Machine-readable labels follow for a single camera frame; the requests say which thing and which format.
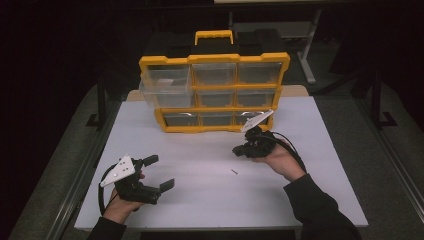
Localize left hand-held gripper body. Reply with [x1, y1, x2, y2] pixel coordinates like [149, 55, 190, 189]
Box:
[99, 154, 162, 206]

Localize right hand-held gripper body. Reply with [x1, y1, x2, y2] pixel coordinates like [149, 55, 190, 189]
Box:
[238, 108, 278, 159]

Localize clear plastic organizer drawer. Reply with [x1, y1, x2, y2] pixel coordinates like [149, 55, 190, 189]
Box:
[138, 64, 196, 109]

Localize yellow black organizer cabinet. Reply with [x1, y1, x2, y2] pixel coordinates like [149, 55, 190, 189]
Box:
[138, 28, 291, 134]

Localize person's left hand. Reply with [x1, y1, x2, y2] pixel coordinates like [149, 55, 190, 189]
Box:
[103, 171, 146, 225]

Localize person's right hand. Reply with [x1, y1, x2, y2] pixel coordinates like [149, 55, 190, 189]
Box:
[251, 139, 307, 183]

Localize black metal stand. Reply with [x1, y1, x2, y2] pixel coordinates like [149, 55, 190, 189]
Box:
[369, 68, 398, 130]
[85, 74, 108, 132]

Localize grid of clear drawers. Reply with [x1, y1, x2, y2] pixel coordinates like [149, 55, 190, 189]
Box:
[163, 62, 283, 127]

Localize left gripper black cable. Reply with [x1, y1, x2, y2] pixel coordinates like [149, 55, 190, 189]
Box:
[97, 163, 118, 217]

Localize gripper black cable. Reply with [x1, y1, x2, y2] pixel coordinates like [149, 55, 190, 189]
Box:
[97, 163, 118, 217]
[259, 130, 308, 174]

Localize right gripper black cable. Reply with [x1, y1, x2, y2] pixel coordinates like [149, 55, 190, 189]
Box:
[259, 130, 308, 174]

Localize aluminium rail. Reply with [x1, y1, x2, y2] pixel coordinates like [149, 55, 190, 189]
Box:
[46, 99, 123, 240]
[354, 98, 424, 214]

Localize white metal desk frame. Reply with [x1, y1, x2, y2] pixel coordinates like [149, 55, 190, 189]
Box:
[213, 0, 356, 85]

